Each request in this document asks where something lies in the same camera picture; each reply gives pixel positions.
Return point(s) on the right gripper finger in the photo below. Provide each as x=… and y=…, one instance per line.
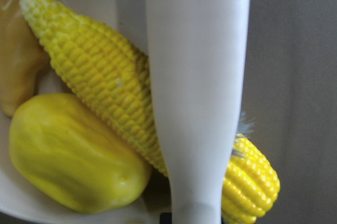
x=165, y=218

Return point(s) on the yellow toy potato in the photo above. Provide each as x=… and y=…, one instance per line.
x=66, y=152

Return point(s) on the yellow toy corn cob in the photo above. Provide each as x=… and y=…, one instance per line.
x=111, y=76

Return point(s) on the white hand brush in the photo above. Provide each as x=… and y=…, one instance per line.
x=197, y=54

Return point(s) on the tan toy ginger root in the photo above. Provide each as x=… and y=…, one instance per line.
x=22, y=58

